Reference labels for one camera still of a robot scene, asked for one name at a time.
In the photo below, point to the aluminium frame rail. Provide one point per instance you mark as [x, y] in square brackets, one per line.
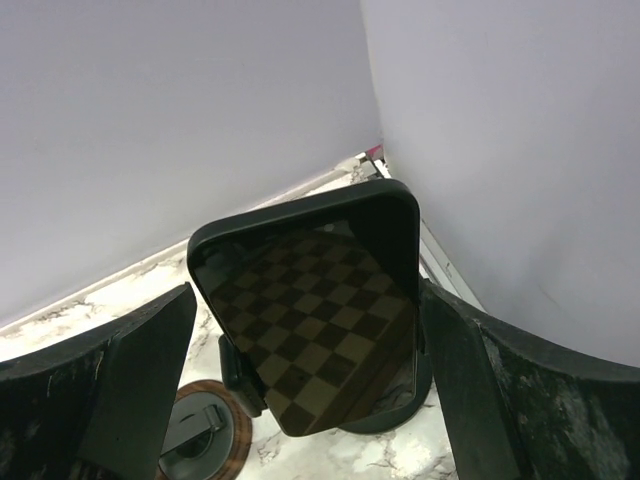
[434, 264]

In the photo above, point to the black phone on pole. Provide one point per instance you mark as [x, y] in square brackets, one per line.
[317, 300]

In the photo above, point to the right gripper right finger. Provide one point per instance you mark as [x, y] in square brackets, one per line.
[517, 406]

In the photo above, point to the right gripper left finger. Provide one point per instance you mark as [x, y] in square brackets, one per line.
[97, 405]

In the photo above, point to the round wooden stand right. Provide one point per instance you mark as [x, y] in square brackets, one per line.
[209, 436]

